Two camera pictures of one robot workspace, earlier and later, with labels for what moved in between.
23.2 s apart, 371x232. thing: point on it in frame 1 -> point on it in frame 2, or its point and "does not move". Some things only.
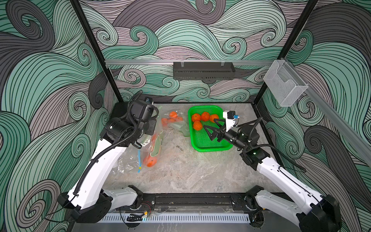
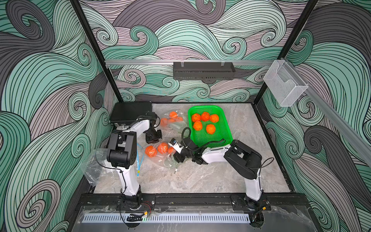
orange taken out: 213,116 does not move
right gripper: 217,132 -> 178,158
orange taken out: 205,116 does not move
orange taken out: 196,117 does not move
